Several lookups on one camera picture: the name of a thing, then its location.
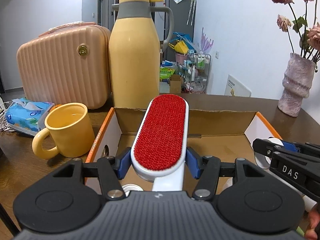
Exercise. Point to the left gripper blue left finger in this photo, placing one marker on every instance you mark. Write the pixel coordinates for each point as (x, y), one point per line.
(109, 166)

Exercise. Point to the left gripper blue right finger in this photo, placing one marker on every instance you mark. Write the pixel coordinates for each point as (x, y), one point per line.
(197, 164)

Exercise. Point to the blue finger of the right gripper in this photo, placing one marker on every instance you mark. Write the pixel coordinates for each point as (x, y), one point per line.
(290, 146)
(260, 146)

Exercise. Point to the white tape roll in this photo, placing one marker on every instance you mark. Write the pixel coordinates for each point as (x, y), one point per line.
(264, 160)

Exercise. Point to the white threaded cap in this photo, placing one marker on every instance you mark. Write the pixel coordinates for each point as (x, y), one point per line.
(127, 188)

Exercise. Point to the red lint brush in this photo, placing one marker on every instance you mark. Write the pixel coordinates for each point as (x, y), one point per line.
(158, 151)

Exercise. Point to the green spray bottle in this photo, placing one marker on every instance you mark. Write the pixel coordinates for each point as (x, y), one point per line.
(300, 231)

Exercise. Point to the person hand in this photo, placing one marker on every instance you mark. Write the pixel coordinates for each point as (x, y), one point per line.
(312, 232)

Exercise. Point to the yellow ceramic mug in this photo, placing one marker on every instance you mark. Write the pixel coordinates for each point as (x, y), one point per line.
(70, 127)

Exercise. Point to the pink textured vase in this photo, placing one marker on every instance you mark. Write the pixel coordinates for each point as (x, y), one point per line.
(297, 82)

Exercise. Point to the white leaning board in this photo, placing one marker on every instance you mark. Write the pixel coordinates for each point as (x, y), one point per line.
(235, 88)

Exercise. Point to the orange fruit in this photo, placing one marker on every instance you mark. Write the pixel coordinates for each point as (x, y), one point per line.
(54, 107)

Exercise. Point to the blue tissue pack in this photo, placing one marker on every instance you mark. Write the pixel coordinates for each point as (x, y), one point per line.
(27, 116)

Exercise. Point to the pink ribbed suitcase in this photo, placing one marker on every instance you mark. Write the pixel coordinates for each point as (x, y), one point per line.
(68, 63)

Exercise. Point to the yellow thermos jug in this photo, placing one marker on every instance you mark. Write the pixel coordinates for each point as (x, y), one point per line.
(135, 57)

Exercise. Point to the dried pink roses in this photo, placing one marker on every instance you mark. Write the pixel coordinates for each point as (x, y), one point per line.
(301, 27)

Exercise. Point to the grey refrigerator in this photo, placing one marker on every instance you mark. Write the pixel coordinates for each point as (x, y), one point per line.
(180, 12)

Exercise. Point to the wire storage cart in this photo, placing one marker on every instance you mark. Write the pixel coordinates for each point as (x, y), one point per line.
(197, 73)

